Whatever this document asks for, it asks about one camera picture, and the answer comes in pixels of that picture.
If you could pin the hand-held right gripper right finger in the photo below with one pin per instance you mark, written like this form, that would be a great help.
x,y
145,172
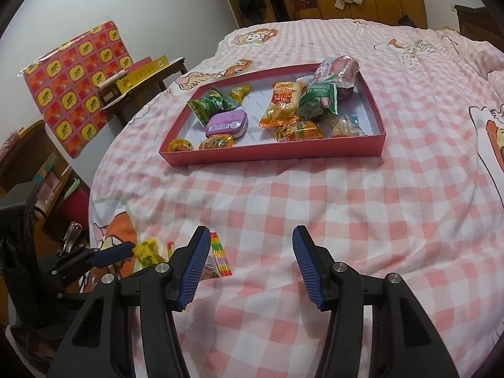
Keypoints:
x,y
311,267

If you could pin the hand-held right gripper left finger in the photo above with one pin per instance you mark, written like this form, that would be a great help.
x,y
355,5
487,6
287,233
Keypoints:
x,y
193,267

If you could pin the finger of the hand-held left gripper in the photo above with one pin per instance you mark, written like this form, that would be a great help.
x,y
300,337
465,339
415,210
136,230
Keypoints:
x,y
110,254

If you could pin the yellow candy packet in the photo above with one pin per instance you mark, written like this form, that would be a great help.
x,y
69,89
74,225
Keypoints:
x,y
239,93
149,256

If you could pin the red shallow cardboard box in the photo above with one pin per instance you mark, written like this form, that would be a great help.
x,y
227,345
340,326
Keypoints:
x,y
275,153

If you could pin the yellow jelly cup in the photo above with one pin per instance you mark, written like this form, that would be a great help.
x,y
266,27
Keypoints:
x,y
214,141
181,145

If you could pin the orange green snack packet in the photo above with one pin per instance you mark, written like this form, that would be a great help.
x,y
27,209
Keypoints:
x,y
299,130

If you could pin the blue orange candy packet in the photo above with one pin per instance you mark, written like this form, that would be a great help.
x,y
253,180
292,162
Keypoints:
x,y
344,126

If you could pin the purple oval tin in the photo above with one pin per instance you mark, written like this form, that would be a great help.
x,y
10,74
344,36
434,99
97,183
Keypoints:
x,y
226,124

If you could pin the green white snack packet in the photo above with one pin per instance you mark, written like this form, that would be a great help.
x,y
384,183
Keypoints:
x,y
315,104

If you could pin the orange yellow snack packet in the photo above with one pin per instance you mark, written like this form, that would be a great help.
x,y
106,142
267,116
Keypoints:
x,y
281,102

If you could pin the pink bread packet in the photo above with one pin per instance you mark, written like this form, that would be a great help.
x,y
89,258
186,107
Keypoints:
x,y
340,71

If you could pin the rainbow striped candy packet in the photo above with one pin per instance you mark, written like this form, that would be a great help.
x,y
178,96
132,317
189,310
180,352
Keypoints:
x,y
219,260

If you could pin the metal spring clip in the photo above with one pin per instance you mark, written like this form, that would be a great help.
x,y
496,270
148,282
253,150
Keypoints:
x,y
71,236

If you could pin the low shelf with books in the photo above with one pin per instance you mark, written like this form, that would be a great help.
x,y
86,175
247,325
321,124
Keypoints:
x,y
59,189

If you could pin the pink checked printed blanket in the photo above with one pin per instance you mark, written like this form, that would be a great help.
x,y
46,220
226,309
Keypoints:
x,y
354,204

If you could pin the wooden cabinet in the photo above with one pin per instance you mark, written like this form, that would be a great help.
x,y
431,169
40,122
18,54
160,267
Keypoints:
x,y
27,153

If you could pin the brown cardboard box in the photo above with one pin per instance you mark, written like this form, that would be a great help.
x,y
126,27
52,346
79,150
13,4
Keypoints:
x,y
110,95

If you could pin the rolled paper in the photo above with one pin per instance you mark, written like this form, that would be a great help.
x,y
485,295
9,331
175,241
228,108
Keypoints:
x,y
112,80

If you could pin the yellow flat box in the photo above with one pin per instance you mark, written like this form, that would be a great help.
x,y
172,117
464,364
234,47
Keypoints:
x,y
141,75

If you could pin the dark wooden side table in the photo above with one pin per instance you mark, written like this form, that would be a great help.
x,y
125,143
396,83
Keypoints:
x,y
157,76

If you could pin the small black item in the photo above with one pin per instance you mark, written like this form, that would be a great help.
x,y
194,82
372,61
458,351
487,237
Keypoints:
x,y
405,20

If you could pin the dark wooden headboard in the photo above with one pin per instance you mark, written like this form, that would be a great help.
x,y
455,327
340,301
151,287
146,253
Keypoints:
x,y
476,21

